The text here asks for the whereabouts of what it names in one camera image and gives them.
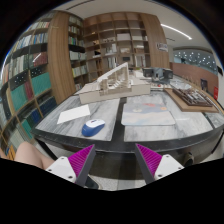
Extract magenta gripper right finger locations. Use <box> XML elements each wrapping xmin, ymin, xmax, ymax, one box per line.
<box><xmin>135</xmin><ymin>144</ymin><xmax>183</xmax><ymax>184</ymax></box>

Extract white paper sheet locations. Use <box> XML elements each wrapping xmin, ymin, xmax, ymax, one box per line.
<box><xmin>57</xmin><ymin>105</ymin><xmax>90</xmax><ymax>124</ymax></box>

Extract wooden bookshelf with books left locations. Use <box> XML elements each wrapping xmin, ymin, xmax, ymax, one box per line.
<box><xmin>0</xmin><ymin>11</ymin><xmax>89</xmax><ymax>159</ymax></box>

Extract light patterned mouse pad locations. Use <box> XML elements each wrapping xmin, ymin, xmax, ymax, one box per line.
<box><xmin>121</xmin><ymin>103</ymin><xmax>175</xmax><ymax>126</ymax></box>

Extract dark monitors on table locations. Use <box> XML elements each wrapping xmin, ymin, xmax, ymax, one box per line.
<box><xmin>143</xmin><ymin>67</ymin><xmax>173</xmax><ymax>80</ymax></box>

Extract large white architectural model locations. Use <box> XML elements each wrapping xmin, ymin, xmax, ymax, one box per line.
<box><xmin>79</xmin><ymin>62</ymin><xmax>150</xmax><ymax>104</ymax></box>

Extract person's bare knee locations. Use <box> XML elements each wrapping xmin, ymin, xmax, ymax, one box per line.
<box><xmin>15</xmin><ymin>142</ymin><xmax>54</xmax><ymax>170</ymax></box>

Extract blue and white computer mouse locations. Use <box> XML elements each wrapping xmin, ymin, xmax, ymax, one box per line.
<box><xmin>82</xmin><ymin>119</ymin><xmax>105</xmax><ymax>137</ymax></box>

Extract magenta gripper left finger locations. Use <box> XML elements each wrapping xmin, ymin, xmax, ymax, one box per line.
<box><xmin>47</xmin><ymin>145</ymin><xmax>96</xmax><ymax>186</ymax></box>

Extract ceiling light strip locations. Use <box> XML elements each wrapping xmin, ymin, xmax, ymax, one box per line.
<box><xmin>160</xmin><ymin>23</ymin><xmax>192</xmax><ymax>40</ymax></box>

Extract wooden back wall shelf unit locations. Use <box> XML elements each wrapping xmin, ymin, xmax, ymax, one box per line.
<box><xmin>84</xmin><ymin>12</ymin><xmax>170</xmax><ymax>82</ymax></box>

